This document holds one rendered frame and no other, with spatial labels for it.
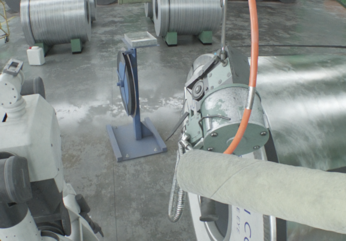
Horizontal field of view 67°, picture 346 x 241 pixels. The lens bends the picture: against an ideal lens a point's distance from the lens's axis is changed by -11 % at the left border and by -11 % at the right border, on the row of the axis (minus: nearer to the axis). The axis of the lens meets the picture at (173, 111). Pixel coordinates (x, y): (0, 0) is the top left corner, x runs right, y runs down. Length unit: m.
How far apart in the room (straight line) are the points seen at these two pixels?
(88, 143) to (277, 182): 2.93
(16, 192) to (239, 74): 0.54
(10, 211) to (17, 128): 0.20
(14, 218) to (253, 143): 0.54
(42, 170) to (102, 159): 2.10
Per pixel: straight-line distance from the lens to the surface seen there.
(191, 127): 0.73
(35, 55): 5.64
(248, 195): 0.18
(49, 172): 0.75
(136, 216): 2.26
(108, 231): 2.19
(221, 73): 0.70
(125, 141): 3.00
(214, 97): 0.64
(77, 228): 1.11
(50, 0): 5.91
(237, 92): 0.63
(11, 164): 0.60
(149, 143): 2.95
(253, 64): 0.48
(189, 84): 0.84
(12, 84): 0.71
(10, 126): 0.74
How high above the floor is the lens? 1.71
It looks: 29 degrees down
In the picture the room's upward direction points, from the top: straight up
